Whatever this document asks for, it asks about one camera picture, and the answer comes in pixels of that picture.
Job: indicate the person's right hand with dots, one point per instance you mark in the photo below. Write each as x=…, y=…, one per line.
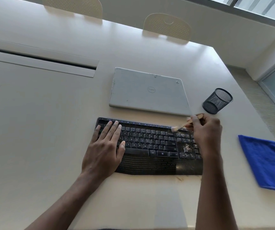
x=208, y=138

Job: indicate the person's left hand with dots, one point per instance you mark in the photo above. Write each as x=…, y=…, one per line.
x=101, y=153

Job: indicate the small wooden brush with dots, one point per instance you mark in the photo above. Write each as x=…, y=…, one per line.
x=198, y=116

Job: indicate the black keyboard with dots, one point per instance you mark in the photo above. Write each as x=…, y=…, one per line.
x=151, y=153

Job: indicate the blue microfibre cloth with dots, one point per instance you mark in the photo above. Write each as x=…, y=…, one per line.
x=265, y=162

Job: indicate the person's right forearm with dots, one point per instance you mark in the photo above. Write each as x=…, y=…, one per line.
x=214, y=196

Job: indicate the person's left forearm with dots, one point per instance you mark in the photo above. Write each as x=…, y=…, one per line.
x=61, y=206

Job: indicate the black mesh pen holder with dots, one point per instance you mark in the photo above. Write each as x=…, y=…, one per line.
x=216, y=101

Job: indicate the silver laptop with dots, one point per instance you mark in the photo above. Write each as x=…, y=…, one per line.
x=147, y=93

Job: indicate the cream perforated chair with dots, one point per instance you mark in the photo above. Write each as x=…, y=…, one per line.
x=76, y=5
x=167, y=27

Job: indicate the grey window frame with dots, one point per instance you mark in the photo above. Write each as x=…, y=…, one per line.
x=247, y=9

